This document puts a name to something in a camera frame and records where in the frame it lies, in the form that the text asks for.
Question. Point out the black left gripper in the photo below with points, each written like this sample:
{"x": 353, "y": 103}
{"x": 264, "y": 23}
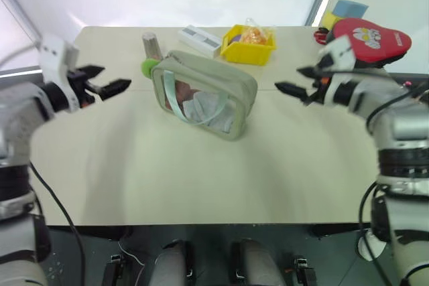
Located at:
{"x": 80, "y": 88}

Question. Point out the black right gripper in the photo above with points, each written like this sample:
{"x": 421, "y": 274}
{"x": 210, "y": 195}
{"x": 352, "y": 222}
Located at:
{"x": 320, "y": 90}

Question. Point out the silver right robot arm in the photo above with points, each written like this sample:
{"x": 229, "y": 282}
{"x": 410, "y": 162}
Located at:
{"x": 402, "y": 125}

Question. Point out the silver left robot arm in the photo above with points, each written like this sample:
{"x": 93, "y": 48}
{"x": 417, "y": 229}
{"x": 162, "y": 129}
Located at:
{"x": 18, "y": 108}

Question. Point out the brown cloth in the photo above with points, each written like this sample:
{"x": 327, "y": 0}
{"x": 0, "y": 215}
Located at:
{"x": 183, "y": 93}

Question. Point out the white cloth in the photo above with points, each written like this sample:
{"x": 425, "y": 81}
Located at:
{"x": 219, "y": 115}

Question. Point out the green transparent toiletry bag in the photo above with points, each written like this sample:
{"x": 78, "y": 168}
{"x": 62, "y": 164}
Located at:
{"x": 207, "y": 71}

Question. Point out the green round cap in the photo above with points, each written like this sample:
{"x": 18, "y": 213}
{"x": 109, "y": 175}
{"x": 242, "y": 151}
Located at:
{"x": 147, "y": 67}

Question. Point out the yellow plastic bin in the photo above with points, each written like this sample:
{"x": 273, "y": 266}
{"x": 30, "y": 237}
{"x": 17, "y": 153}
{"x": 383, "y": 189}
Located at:
{"x": 246, "y": 53}

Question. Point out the clear bag of orange snacks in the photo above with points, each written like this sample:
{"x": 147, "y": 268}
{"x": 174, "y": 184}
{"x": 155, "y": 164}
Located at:
{"x": 256, "y": 35}

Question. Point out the yellow foam block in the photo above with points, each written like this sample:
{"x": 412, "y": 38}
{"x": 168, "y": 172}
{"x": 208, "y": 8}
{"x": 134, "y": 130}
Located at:
{"x": 330, "y": 19}

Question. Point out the purple item in bin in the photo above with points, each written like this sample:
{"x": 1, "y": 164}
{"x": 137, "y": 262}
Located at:
{"x": 236, "y": 38}

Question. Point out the red heart-shaped case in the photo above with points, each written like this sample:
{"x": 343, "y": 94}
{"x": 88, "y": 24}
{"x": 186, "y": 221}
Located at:
{"x": 372, "y": 39}

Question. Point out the blue foam block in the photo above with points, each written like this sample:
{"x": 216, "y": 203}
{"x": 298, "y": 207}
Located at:
{"x": 350, "y": 8}

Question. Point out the white flat box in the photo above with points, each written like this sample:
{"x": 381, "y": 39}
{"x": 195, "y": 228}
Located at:
{"x": 201, "y": 39}

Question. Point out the white round disc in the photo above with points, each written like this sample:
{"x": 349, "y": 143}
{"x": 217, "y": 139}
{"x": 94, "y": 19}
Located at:
{"x": 370, "y": 249}

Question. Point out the grey rounded robot leg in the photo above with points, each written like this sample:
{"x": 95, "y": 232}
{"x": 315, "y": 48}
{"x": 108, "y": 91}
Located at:
{"x": 256, "y": 264}
{"x": 172, "y": 264}

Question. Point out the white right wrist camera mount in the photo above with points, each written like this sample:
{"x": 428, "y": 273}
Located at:
{"x": 340, "y": 55}

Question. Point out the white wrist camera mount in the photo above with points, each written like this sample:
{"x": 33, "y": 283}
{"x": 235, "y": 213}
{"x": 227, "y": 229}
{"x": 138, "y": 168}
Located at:
{"x": 53, "y": 61}
{"x": 340, "y": 55}

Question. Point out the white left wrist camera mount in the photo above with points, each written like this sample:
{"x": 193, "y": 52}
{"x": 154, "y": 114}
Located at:
{"x": 53, "y": 61}

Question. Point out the black floor bracket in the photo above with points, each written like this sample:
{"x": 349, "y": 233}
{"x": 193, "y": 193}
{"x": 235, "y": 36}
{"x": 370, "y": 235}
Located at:
{"x": 303, "y": 272}
{"x": 112, "y": 271}

